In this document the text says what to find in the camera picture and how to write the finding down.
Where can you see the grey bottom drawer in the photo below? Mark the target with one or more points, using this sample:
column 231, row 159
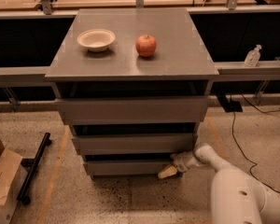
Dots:
column 132, row 167

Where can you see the white paper bowl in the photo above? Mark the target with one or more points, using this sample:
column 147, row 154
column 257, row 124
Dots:
column 96, row 40

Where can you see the clear sanitizer bottle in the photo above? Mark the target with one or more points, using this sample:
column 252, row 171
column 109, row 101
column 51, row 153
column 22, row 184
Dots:
column 253, row 56

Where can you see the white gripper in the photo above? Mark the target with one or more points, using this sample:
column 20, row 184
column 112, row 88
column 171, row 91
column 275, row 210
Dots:
column 181, row 162

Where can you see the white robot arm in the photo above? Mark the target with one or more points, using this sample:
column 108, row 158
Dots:
column 236, row 197

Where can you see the black metal stand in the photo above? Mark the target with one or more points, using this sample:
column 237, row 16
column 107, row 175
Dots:
column 31, row 167

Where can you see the grey middle drawer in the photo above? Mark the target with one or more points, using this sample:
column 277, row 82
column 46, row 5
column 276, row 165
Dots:
column 134, row 143

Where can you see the grey drawer cabinet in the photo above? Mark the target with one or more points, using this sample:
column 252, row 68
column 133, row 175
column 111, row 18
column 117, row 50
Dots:
column 180, row 66

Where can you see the black floor socket box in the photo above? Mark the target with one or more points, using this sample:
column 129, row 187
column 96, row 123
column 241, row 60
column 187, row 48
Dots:
column 229, row 105

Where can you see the grey drawer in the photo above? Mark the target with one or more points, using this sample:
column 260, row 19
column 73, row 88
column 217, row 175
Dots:
column 101, row 111
column 134, row 143
column 132, row 167

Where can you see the grey top drawer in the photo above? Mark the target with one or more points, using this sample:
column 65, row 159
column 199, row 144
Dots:
column 101, row 111

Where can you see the grey metal rail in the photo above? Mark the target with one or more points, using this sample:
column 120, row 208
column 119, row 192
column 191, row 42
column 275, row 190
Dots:
column 230, row 71

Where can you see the red apple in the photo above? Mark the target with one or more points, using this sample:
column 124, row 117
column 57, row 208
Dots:
column 146, row 45

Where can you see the brown cardboard box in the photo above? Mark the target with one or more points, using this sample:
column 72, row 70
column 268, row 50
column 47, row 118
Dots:
column 12, row 175

